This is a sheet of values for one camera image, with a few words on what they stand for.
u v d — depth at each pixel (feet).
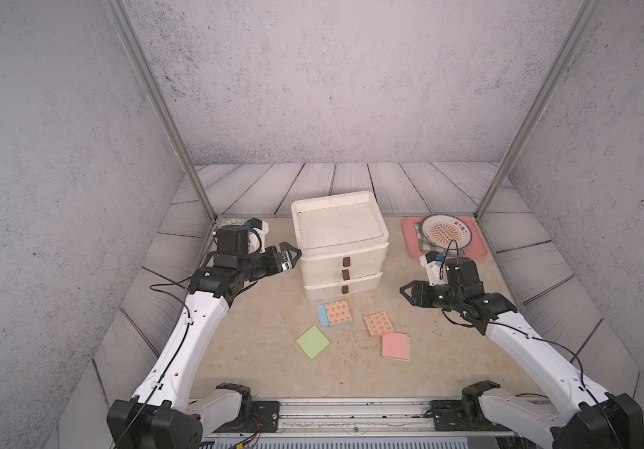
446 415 2.38
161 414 1.21
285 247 2.19
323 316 2.99
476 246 3.64
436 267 2.38
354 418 2.43
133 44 2.45
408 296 2.47
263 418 2.39
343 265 2.73
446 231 3.76
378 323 2.90
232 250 1.81
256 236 1.97
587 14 2.32
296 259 2.29
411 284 2.43
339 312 3.00
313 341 2.86
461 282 1.98
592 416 1.25
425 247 3.57
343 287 3.05
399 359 2.71
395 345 2.78
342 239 2.72
